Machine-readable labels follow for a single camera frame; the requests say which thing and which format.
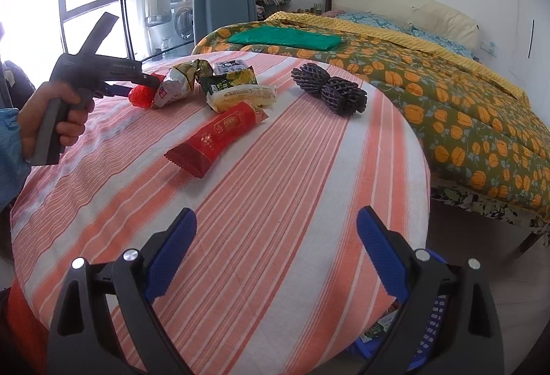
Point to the teal patterned pillow left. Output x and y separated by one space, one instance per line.
370 19

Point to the orange red stool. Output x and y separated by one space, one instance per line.
26 333

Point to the orange floral green quilt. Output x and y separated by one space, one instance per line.
475 128

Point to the clear cracker sleeve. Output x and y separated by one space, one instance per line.
253 94

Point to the red plastic wrapper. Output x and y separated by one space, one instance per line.
143 96

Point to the gold black bag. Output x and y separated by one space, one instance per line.
200 67

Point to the folded green cloth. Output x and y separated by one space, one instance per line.
290 37

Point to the blue plastic trash basket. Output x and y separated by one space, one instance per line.
395 277

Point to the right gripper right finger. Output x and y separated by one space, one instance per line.
446 322

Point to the white wardrobe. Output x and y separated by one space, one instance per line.
530 62

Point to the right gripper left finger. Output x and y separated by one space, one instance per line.
82 336

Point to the bed with cream headboard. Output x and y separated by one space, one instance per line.
447 22

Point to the teal patterned pillow right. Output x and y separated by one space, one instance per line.
448 44

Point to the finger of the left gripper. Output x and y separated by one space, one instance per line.
115 90
146 80

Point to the striped pink white tablecloth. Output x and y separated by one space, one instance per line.
276 280

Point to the washing machine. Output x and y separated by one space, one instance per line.
182 14

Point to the dark green yellow snack packet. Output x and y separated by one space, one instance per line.
216 83

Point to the blue jacket sleeve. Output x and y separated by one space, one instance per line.
14 167

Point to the person's left hand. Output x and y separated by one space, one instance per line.
57 105

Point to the red long snack wrapper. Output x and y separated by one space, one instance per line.
198 153

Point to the clear plastic box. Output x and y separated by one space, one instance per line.
225 67

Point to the teal patterned pillow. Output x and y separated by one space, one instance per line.
448 44
370 19

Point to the white snack bag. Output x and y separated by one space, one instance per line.
176 85

